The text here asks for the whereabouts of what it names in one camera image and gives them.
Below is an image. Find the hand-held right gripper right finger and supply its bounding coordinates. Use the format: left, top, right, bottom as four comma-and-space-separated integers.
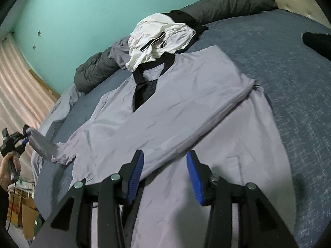
186, 150, 298, 248

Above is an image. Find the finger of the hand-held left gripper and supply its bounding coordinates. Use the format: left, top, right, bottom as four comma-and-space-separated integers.
22, 124, 32, 145

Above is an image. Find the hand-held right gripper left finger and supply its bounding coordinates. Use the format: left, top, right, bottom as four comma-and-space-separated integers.
31, 150, 145, 248

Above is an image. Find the light purple jacket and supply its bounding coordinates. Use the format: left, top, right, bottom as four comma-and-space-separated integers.
27, 45, 297, 248

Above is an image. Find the black garment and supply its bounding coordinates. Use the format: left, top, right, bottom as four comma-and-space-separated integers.
302, 31, 331, 60
168, 10, 209, 42

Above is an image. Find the person's left forearm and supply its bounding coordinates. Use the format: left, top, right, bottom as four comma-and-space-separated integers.
0, 185, 11, 238

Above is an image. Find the person's left hand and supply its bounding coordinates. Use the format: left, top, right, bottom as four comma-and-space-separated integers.
0, 151, 23, 187

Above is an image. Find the pink curtain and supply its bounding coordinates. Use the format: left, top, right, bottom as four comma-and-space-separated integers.
0, 30, 62, 182

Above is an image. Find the light grey blanket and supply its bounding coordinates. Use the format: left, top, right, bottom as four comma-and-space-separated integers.
30, 86, 84, 176

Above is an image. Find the white plastic bag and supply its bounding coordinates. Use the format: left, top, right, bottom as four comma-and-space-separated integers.
19, 180, 36, 190

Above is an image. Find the dark grey duvet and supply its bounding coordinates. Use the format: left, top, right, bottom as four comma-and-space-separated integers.
74, 0, 279, 94

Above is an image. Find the grey garment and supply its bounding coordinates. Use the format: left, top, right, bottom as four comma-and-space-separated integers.
108, 37, 133, 69

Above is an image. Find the bed with blue sheet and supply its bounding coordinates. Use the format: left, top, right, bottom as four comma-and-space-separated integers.
30, 8, 331, 248

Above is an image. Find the white garment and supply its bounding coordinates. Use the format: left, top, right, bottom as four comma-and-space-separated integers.
126, 12, 197, 73

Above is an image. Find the wooden frame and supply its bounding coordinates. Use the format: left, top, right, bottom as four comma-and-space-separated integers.
28, 68, 62, 102

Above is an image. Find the black cable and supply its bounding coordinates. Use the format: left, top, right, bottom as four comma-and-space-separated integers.
5, 181, 18, 231

